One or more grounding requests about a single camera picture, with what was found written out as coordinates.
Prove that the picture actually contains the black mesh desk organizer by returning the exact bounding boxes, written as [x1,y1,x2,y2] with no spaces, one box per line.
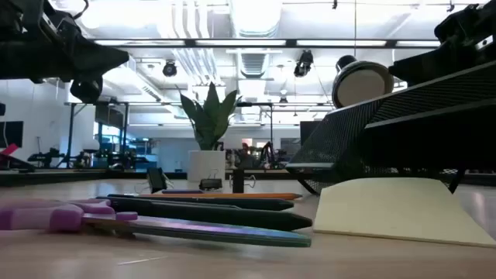
[285,60,496,195]

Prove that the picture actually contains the orange pencil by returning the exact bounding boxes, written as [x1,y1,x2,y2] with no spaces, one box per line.
[137,191,304,202]

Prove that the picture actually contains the black desk lamp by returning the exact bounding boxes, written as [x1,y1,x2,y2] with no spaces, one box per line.
[332,54,395,109]

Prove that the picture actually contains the black wall screen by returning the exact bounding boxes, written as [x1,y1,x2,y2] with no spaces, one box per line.
[0,120,24,149]

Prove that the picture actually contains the purple handled scissors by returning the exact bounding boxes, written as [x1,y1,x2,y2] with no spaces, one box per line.
[0,197,313,249]

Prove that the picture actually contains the person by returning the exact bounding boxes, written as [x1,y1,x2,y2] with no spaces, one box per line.
[238,142,253,169]

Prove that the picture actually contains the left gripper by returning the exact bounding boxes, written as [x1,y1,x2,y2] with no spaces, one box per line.
[0,0,130,84]

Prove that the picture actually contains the yellow sticky note pad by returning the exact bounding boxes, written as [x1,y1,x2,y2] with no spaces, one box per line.
[312,177,496,249]

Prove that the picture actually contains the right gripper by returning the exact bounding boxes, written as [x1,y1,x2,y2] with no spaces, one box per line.
[388,0,496,87]

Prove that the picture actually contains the black light track bar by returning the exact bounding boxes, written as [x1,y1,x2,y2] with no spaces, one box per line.
[88,37,443,49]

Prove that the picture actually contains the black ceiling spotlight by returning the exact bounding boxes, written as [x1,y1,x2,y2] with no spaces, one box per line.
[162,60,178,78]
[293,49,315,78]

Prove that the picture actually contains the purple binder clip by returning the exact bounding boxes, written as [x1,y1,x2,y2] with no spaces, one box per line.
[161,188,205,195]

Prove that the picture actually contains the black background rig frame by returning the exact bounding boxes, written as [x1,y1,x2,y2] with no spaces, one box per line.
[64,100,131,170]

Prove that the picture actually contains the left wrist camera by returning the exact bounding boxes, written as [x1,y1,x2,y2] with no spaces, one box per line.
[69,75,105,105]

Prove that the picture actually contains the black background monitor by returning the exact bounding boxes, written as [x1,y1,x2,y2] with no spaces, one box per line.
[299,120,323,146]

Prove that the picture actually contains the snake plant in white pot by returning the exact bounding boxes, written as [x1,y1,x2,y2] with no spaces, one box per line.
[176,81,242,183]

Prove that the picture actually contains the black aluminium table frame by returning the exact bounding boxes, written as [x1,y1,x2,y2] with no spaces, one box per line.
[0,168,496,188]

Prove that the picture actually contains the black binder clip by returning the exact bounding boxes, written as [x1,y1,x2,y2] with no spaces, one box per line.
[230,168,257,194]
[146,167,168,194]
[198,177,224,191]

